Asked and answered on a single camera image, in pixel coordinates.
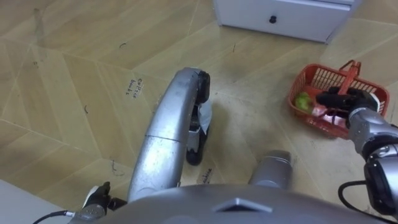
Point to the pink soft toy fruit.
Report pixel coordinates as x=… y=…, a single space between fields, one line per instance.
x=321 y=112

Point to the white cabinet with black knob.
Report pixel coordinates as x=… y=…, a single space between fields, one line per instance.
x=280 y=17

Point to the red plastic basket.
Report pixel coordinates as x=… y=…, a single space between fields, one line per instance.
x=320 y=93

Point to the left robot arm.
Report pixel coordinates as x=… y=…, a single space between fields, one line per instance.
x=90 y=213

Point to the robot legs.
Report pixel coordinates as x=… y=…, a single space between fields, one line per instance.
x=169 y=133

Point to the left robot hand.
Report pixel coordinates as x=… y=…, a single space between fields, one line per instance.
x=99 y=196

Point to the green soft toy fruit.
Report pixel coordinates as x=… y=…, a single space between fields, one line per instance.
x=304 y=102

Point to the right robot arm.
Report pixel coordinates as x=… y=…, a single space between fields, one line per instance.
x=373 y=140

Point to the white furniture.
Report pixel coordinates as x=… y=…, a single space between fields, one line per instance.
x=21 y=205

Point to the robot body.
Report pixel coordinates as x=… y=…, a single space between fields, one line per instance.
x=236 y=205

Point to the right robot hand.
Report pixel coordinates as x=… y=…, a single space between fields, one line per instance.
x=345 y=100

